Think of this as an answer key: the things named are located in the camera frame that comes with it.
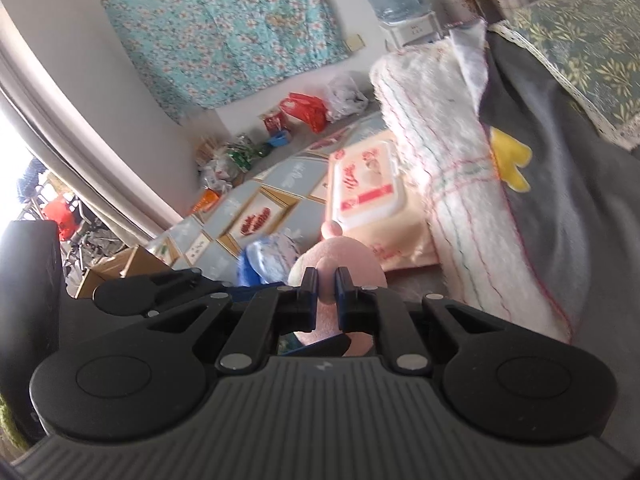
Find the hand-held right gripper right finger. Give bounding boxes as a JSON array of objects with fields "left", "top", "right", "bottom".
[{"left": 335, "top": 267, "right": 506, "bottom": 374}]

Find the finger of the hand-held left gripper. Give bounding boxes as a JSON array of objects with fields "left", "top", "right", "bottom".
[{"left": 92, "top": 268, "right": 232, "bottom": 317}]

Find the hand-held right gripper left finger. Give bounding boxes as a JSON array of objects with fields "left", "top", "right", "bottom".
[{"left": 145, "top": 267, "right": 321, "bottom": 374}]

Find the brown cardboard box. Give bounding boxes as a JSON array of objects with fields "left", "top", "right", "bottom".
[{"left": 75, "top": 246, "right": 174, "bottom": 299}]

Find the pink plush toy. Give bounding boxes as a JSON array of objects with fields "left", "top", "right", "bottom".
[{"left": 287, "top": 221, "right": 387, "bottom": 357}]

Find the blue wet wipes pack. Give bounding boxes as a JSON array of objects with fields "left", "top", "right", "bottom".
[{"left": 236, "top": 232, "right": 302, "bottom": 289}]

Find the black wheelchair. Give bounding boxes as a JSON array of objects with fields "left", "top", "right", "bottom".
[{"left": 30, "top": 195, "right": 127, "bottom": 282}]

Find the red hanging bag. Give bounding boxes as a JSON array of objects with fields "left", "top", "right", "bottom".
[{"left": 42, "top": 197, "right": 76, "bottom": 241}]

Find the pink wet wipes pack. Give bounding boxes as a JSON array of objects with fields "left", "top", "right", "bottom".
[{"left": 320, "top": 130, "right": 442, "bottom": 274}]

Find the beige curtain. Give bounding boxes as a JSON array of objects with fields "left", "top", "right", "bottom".
[{"left": 0, "top": 5, "right": 187, "bottom": 252}]

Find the crumpled white plastic bag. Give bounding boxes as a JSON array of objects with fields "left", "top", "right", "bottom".
[{"left": 200, "top": 157, "right": 241, "bottom": 194}]

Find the green plastic bottle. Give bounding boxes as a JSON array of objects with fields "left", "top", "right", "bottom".
[{"left": 225, "top": 135, "right": 271, "bottom": 171}]

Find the red snack packet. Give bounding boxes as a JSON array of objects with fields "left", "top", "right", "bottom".
[{"left": 260, "top": 112, "right": 286, "bottom": 136}]

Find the red plastic bag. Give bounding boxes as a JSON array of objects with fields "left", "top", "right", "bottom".
[{"left": 279, "top": 92, "right": 329, "bottom": 134}]

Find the white rolled blanket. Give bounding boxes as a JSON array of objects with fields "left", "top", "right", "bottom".
[{"left": 370, "top": 22, "right": 574, "bottom": 344}]

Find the clear plastic bag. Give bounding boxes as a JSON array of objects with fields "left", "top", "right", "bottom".
[{"left": 325, "top": 72, "right": 369, "bottom": 121}]

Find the grey blanket with yellow ducks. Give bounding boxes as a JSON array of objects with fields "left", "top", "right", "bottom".
[{"left": 475, "top": 30, "right": 640, "bottom": 461}]

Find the white water dispenser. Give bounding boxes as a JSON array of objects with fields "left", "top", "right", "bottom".
[{"left": 382, "top": 12, "right": 444, "bottom": 51}]

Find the green leaf print pillow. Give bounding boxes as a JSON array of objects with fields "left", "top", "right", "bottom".
[{"left": 492, "top": 0, "right": 640, "bottom": 149}]

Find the teal floral wall cloth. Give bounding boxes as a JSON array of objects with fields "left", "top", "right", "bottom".
[{"left": 101, "top": 0, "right": 351, "bottom": 124}]

